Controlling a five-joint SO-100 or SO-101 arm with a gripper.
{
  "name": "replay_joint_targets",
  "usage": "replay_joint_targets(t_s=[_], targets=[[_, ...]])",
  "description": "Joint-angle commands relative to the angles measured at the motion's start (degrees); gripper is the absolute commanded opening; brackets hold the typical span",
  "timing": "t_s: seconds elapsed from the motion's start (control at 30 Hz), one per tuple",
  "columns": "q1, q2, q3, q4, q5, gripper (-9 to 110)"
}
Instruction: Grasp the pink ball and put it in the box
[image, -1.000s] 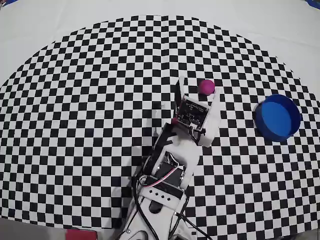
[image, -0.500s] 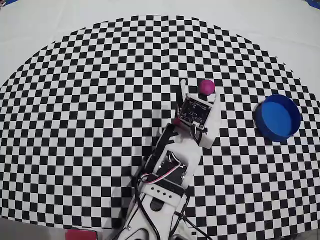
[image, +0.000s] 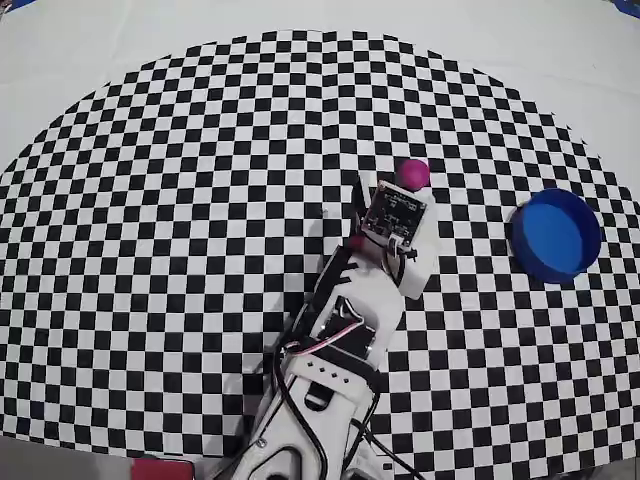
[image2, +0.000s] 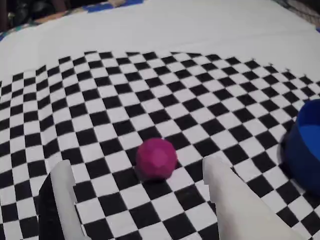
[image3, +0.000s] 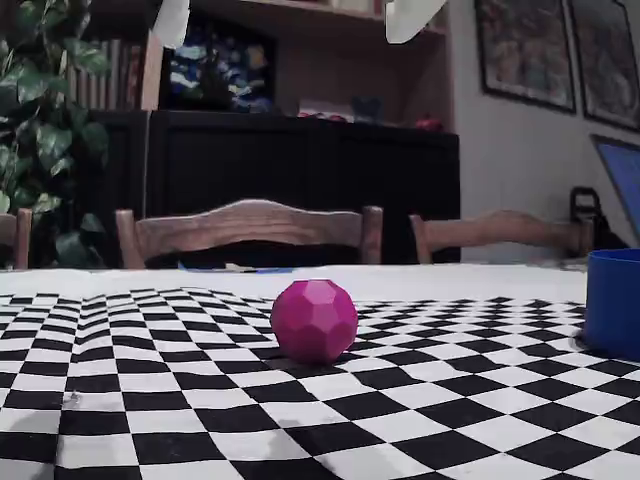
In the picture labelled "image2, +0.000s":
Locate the blue round box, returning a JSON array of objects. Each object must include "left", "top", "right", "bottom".
[{"left": 279, "top": 98, "right": 320, "bottom": 198}]

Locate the black white checkered mat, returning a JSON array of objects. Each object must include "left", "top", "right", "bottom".
[{"left": 0, "top": 0, "right": 320, "bottom": 240}]

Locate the pink faceted ball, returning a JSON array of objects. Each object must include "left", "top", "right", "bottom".
[{"left": 135, "top": 137, "right": 178, "bottom": 183}]

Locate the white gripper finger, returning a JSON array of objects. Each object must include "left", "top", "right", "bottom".
[{"left": 202, "top": 156, "right": 305, "bottom": 240}]

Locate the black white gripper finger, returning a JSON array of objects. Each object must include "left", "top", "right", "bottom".
[{"left": 37, "top": 159, "right": 87, "bottom": 240}]

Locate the blue tape strip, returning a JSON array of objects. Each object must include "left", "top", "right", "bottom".
[{"left": 83, "top": 0, "right": 147, "bottom": 13}]

